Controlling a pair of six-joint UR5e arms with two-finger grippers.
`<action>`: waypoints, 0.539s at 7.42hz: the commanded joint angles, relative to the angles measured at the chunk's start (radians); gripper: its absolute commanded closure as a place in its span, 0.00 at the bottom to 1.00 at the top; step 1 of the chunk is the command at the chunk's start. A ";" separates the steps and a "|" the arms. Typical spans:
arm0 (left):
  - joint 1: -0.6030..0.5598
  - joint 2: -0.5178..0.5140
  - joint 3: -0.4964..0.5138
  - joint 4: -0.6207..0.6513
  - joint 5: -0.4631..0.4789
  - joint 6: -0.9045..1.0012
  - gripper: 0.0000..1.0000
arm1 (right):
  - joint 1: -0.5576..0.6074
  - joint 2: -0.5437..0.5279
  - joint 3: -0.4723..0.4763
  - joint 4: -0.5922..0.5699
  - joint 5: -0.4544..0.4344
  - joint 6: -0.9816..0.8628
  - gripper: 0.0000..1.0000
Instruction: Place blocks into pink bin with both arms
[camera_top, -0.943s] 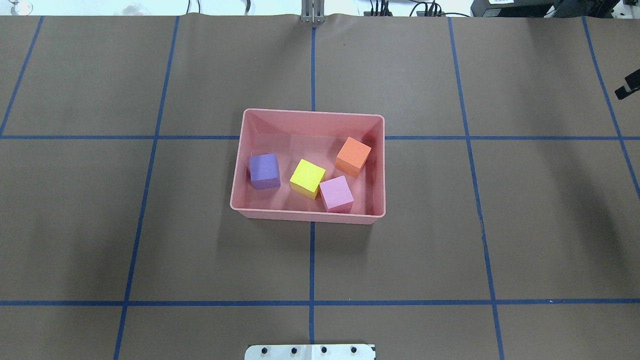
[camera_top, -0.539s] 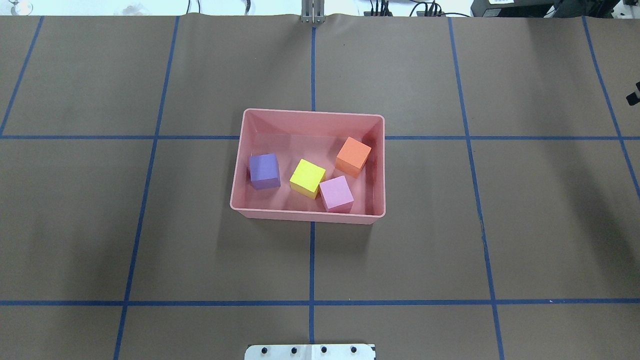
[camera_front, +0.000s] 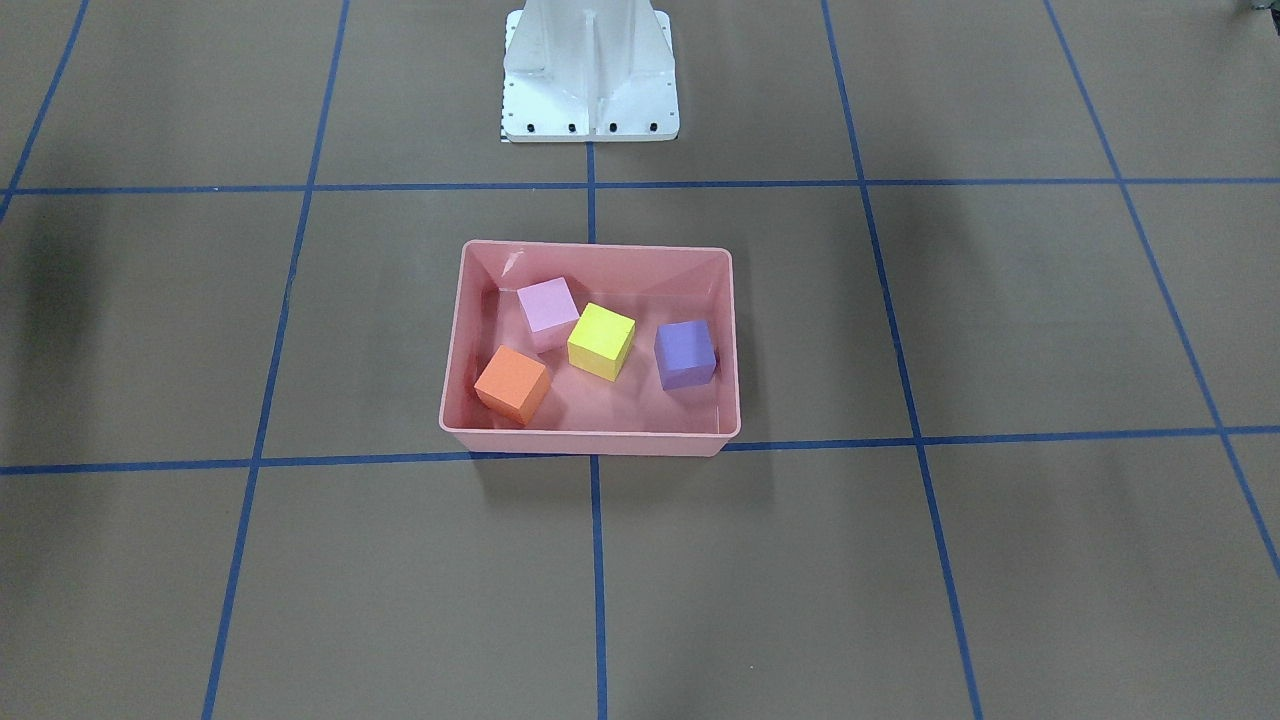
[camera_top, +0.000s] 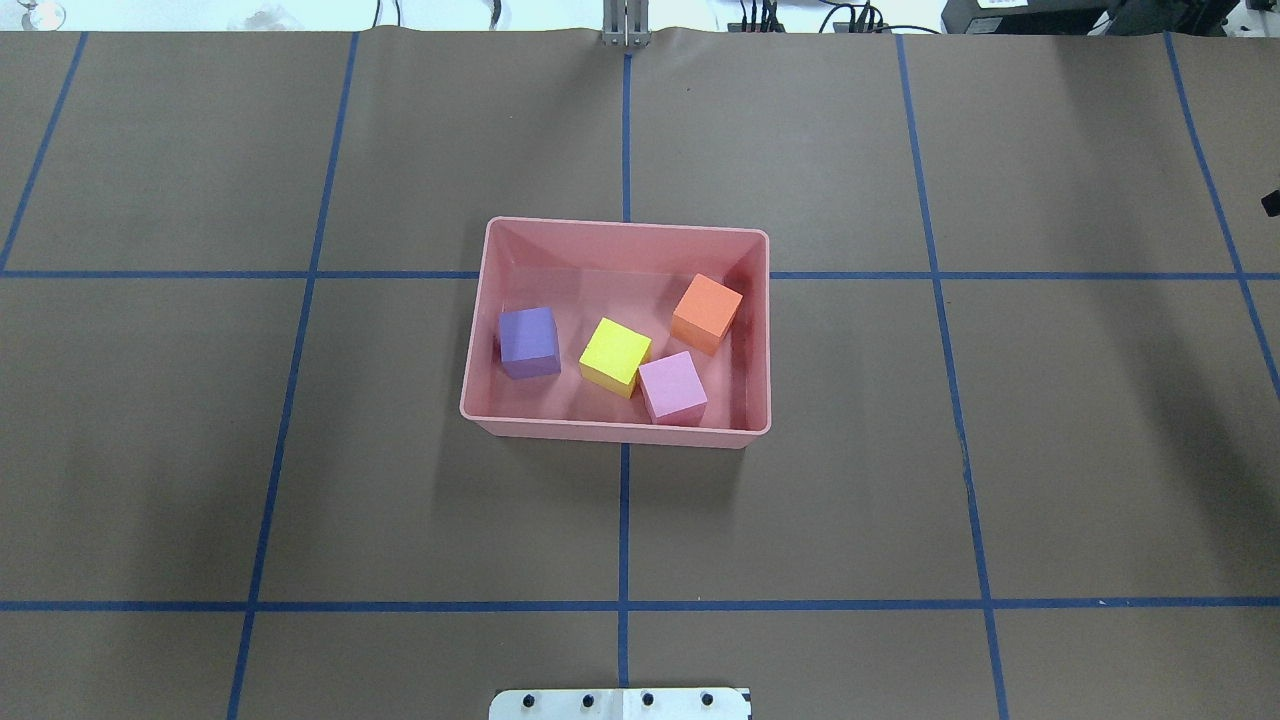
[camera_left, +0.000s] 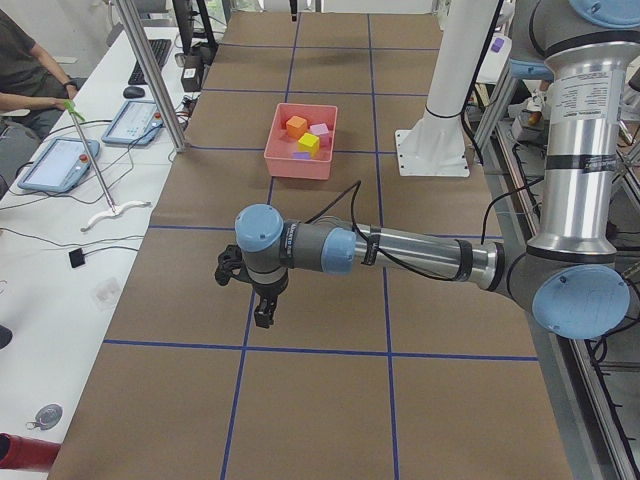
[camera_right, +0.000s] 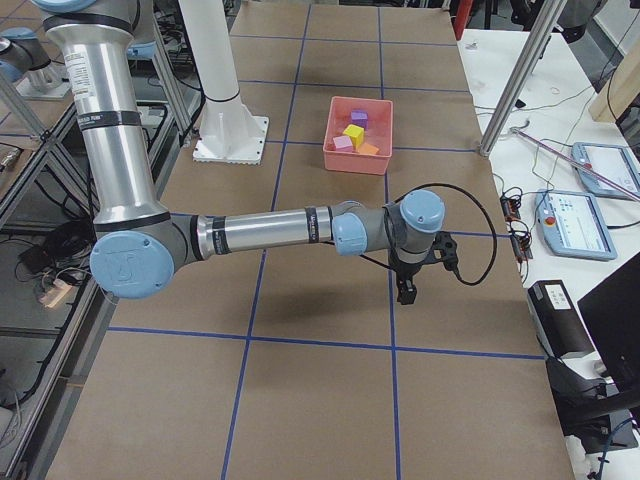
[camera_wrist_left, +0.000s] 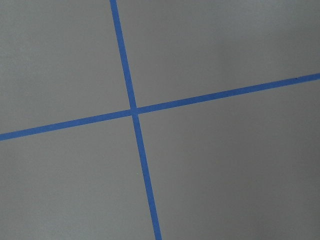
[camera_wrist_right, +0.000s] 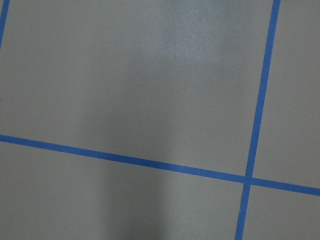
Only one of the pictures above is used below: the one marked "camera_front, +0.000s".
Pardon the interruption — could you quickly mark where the yellow foam block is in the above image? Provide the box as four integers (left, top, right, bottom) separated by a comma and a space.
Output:
567, 302, 637, 382

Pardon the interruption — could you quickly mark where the purple foam block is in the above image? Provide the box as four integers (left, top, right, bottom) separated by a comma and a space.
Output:
654, 319, 718, 391

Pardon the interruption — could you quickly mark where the pink foam block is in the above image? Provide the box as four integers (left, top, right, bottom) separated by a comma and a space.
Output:
517, 277, 580, 354

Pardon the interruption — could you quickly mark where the orange foam block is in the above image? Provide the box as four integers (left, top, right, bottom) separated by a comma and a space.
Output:
474, 345, 552, 427

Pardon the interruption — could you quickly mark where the pink plastic bin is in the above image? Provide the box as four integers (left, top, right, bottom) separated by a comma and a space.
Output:
439, 240, 742, 457

